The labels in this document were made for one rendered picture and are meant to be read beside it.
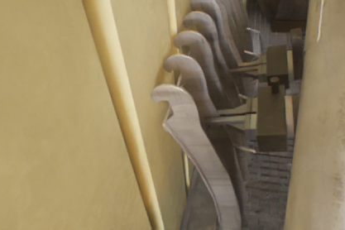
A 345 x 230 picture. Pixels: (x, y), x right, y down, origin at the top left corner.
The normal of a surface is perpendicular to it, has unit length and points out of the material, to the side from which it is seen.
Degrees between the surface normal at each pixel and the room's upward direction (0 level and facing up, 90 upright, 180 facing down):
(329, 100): 65
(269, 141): 90
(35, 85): 90
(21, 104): 90
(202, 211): 0
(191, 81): 90
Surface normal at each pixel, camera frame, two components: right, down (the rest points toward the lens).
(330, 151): -0.83, -0.04
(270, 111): -0.30, -0.72
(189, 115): -0.23, 0.70
